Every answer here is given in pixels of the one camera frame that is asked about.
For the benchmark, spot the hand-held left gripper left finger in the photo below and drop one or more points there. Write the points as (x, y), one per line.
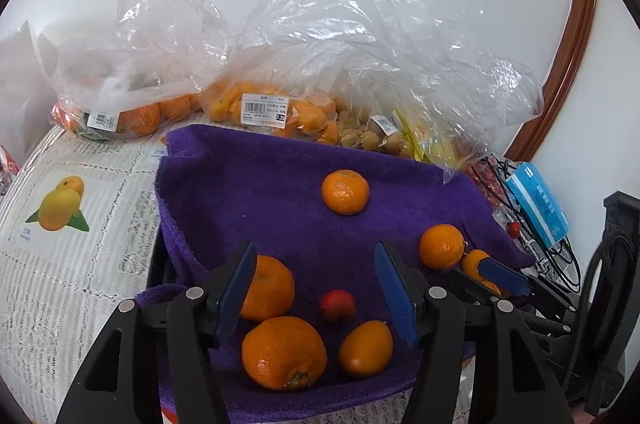
(235, 294)

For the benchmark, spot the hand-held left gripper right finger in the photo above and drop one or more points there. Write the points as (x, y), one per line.
(397, 299)

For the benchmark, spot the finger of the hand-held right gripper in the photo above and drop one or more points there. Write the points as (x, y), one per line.
(462, 283)
(505, 278)

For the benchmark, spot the orange mandarin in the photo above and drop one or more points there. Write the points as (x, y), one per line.
(471, 260)
(345, 192)
(284, 353)
(270, 288)
(441, 246)

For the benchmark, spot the small red fruit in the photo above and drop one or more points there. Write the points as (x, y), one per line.
(513, 229)
(338, 306)

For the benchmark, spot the small oval orange kumquat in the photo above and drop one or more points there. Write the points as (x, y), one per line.
(365, 349)

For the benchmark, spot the purple towel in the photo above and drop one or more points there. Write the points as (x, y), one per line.
(260, 184)

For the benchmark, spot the blue tissue pack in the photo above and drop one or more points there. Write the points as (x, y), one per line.
(537, 204)

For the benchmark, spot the bag of red fruit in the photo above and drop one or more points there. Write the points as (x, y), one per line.
(492, 176)

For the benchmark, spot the clear bag of yellow fruit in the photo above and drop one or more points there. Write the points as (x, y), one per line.
(435, 148)

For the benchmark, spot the fruit print lace tablecloth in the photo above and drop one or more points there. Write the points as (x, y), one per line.
(75, 284)

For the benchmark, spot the clear bag of brown fruit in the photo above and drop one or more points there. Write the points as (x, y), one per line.
(372, 137)

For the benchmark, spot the clear bag of kumquats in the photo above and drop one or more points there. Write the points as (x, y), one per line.
(300, 113)

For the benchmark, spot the clear bag of mandarins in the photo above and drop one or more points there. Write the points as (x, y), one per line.
(135, 113)

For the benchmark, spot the red white packet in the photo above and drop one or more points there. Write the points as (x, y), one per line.
(5, 166)

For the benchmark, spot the white plastic bag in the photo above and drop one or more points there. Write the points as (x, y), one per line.
(20, 88)

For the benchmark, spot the brown wooden door frame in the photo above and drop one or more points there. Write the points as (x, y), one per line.
(575, 43)

